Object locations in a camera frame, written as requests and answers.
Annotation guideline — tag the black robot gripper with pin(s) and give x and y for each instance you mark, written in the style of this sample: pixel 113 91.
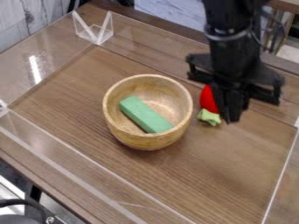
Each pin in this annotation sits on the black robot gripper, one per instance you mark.
pixel 261 80

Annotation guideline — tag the red plush fruit green leaves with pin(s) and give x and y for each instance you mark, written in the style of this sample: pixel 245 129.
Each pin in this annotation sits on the red plush fruit green leaves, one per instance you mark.
pixel 209 114

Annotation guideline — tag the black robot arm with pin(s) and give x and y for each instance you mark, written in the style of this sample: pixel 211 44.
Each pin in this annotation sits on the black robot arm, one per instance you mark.
pixel 232 67

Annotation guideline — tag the wooden bowl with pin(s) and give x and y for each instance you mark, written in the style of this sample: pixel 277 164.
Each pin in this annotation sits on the wooden bowl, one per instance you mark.
pixel 167 97

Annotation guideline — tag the green rectangular block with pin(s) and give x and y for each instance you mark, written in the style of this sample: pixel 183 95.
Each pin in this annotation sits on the green rectangular block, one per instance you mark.
pixel 143 116

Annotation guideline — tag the metal table leg frame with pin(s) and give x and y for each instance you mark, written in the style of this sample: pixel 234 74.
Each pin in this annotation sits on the metal table leg frame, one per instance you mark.
pixel 281 16

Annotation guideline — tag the clear acrylic corner bracket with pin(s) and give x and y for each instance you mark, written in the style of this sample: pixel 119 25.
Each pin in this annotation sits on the clear acrylic corner bracket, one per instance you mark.
pixel 94 33

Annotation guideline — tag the black table leg bracket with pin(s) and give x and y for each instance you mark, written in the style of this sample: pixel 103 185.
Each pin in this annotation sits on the black table leg bracket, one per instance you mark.
pixel 35 210

